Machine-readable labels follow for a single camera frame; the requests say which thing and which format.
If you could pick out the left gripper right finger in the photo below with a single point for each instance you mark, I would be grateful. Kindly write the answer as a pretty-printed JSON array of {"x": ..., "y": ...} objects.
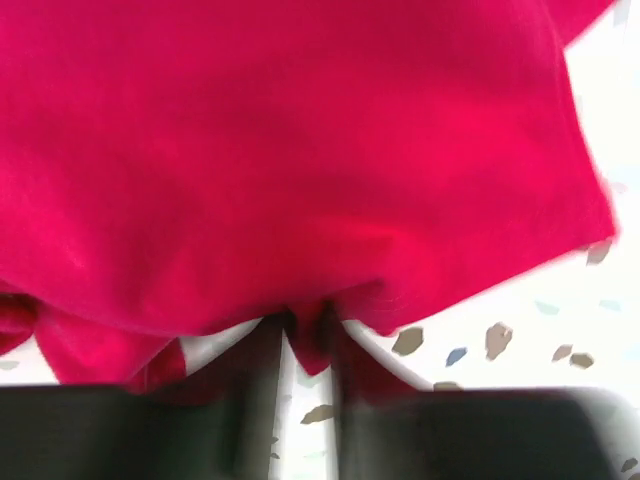
[{"x": 386, "y": 428}]

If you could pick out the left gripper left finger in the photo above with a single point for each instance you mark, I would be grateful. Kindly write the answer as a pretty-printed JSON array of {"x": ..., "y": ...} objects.
[{"x": 216, "y": 424}]

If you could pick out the pink t shirt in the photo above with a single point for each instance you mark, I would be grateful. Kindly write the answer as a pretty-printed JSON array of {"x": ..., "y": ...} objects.
[{"x": 173, "y": 169}]

